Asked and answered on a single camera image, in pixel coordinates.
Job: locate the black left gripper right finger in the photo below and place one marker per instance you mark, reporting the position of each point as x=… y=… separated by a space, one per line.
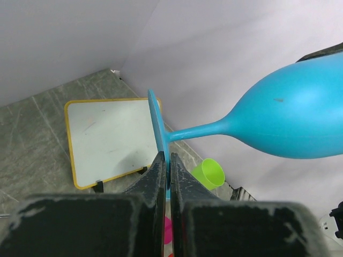
x=205 y=225

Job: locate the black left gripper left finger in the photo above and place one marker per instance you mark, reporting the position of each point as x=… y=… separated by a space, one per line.
x=130 y=223

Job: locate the blue plastic wine glass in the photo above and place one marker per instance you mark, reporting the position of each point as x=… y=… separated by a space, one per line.
x=294 y=112

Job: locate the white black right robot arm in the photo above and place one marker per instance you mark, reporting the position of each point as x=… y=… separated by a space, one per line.
x=337 y=214

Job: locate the pink plastic wine glass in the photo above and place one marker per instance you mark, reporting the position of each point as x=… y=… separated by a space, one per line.
x=168 y=231

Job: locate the yellow framed whiteboard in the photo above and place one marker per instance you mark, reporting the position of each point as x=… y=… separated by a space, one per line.
x=108 y=139

